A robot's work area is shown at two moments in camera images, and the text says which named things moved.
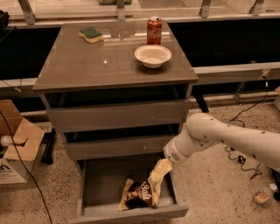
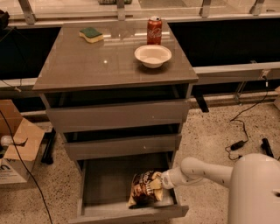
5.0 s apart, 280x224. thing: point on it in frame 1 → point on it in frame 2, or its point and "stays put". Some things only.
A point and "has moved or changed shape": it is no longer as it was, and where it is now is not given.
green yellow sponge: x=91 y=35 stays put
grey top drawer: x=115 y=115 stays put
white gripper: x=172 y=152 → x=168 y=178
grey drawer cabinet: x=118 y=92 stays put
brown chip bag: x=136 y=195 has moved or changed shape
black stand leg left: x=48 y=141 stays put
